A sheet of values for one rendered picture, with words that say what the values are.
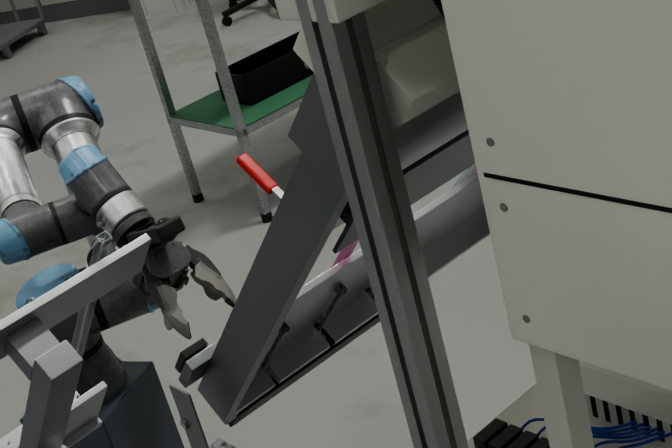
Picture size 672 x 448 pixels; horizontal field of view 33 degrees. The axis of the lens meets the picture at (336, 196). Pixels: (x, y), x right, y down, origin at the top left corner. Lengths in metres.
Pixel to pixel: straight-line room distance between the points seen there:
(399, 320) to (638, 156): 0.33
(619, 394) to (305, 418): 1.40
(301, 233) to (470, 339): 1.76
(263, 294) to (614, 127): 0.61
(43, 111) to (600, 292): 1.47
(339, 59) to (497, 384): 1.86
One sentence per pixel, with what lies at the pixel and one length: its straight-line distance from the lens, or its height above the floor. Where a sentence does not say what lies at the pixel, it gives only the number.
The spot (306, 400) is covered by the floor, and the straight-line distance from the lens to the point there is 2.85.
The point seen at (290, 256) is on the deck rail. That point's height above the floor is 1.02.
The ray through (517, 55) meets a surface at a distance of 0.86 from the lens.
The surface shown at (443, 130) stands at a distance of 1.35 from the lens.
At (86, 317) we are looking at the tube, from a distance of 1.35.
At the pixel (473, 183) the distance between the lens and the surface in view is 1.70.
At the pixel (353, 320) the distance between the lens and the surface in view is 1.73.
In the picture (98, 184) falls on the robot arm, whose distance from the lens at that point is 1.79.
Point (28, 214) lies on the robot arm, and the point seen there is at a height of 0.92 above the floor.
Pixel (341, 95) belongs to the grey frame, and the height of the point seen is 1.25.
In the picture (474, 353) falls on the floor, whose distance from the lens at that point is 2.86.
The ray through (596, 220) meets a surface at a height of 1.15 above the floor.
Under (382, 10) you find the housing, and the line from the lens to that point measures 1.06.
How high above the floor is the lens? 1.55
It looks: 23 degrees down
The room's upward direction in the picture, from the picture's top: 15 degrees counter-clockwise
